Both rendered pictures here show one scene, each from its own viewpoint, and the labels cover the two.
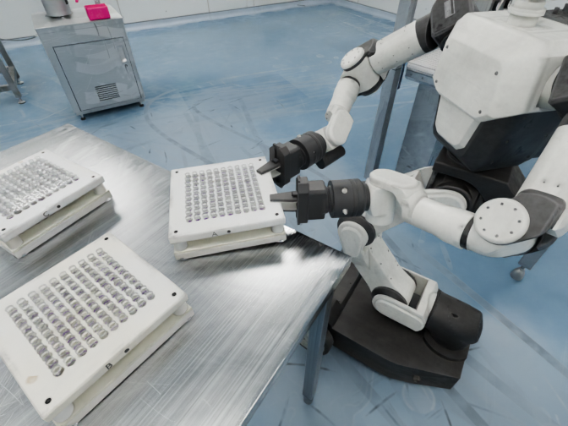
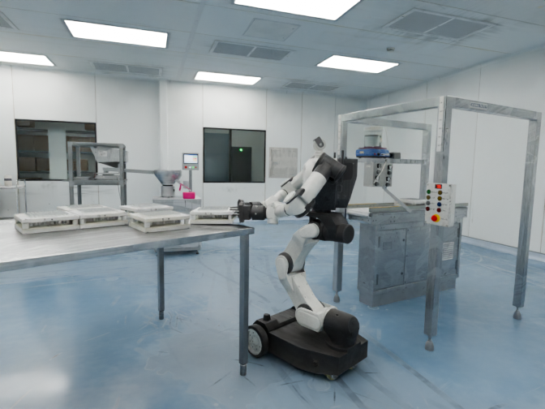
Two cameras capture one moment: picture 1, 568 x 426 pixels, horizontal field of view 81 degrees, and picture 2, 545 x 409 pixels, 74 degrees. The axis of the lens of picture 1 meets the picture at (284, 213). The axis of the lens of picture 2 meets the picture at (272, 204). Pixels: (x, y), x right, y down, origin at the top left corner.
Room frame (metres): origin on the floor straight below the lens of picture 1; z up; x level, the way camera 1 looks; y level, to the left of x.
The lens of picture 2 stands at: (-1.43, -0.68, 1.20)
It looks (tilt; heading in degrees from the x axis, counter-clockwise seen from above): 6 degrees down; 13
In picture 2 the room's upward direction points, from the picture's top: 1 degrees clockwise
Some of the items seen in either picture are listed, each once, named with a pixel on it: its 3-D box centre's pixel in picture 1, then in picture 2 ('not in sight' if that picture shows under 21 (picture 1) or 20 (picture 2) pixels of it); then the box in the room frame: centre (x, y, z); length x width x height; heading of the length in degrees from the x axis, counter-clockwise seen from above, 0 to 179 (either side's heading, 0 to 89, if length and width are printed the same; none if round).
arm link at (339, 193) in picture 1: (322, 200); (250, 212); (0.58, -0.09, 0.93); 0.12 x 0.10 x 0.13; 95
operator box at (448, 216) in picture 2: not in sight; (440, 204); (0.97, -1.21, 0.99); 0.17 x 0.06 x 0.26; 42
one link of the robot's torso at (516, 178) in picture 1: (483, 190); (329, 226); (0.71, -0.55, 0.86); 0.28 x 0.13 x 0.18; 57
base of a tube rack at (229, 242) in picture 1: (226, 210); (214, 218); (0.60, 0.14, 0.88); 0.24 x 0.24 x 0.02; 13
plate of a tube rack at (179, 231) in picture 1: (223, 194); (214, 210); (0.60, 0.14, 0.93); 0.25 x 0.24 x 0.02; 13
